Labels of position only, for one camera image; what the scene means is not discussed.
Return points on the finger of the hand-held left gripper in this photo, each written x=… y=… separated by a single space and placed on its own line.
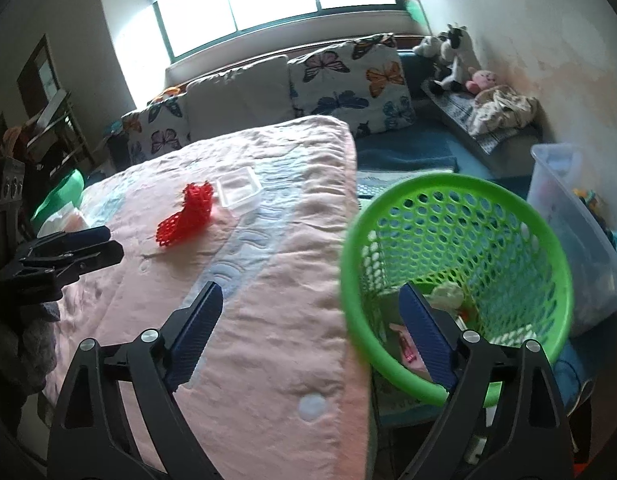
x=83 y=259
x=73 y=239

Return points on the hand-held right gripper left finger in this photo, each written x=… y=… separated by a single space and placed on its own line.
x=196 y=340

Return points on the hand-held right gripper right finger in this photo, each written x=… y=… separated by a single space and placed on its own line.
x=428 y=332

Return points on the white tissue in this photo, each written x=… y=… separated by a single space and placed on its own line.
x=448 y=295

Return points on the green plastic basket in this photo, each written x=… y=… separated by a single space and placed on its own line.
x=488 y=220

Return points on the white tissue packet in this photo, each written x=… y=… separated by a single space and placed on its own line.
x=63 y=221

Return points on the pink wrapper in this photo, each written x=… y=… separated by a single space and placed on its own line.
x=406 y=345

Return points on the green plastic stool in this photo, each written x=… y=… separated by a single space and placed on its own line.
x=61 y=194

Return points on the pink quilted blanket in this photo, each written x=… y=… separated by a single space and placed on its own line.
x=248 y=270

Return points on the red mesh net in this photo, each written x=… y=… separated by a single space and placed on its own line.
x=186 y=215

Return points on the small butterfly print pillow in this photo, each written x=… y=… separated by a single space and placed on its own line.
x=156 y=127

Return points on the wooden shelf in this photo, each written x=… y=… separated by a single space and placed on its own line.
x=41 y=90

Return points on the square clear plastic container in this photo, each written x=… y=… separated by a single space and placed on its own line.
x=238 y=187

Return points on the clear plastic storage bin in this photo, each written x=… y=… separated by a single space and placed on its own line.
x=573 y=230

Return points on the blue rug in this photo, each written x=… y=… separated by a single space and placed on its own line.
x=403 y=147

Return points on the striped grey mat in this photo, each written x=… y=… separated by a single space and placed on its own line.
x=468 y=120

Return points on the beige sofa cushion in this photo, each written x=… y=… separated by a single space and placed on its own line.
x=238 y=97

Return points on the crumpled beige cloth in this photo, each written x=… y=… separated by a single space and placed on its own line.
x=503 y=107

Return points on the pink plush toy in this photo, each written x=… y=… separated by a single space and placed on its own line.
x=481 y=80

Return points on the large butterfly print pillow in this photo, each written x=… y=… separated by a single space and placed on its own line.
x=353 y=82

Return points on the black white cow plush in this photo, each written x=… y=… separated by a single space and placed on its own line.
x=454 y=55

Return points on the grey white plush toy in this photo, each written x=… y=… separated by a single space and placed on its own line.
x=426 y=46

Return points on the window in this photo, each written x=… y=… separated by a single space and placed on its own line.
x=268 y=0

